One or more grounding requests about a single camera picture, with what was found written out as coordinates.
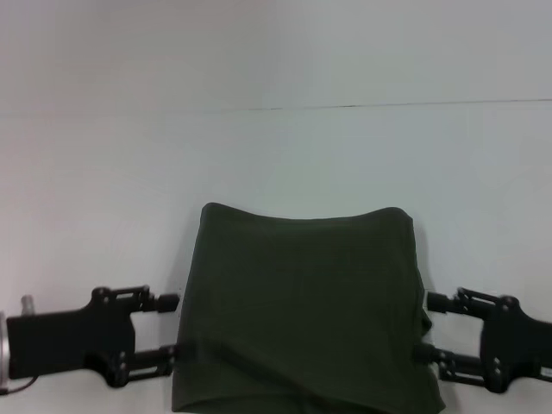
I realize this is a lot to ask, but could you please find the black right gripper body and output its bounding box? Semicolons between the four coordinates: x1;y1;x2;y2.
479;294;552;394

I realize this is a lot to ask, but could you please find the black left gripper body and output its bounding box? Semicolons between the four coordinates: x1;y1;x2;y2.
5;286;137;388

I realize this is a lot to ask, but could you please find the dark green FREE t-shirt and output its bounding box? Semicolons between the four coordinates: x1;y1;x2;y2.
170;201;448;414

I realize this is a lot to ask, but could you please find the dark red left arm cable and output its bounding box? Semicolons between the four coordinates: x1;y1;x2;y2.
0;375;41;396

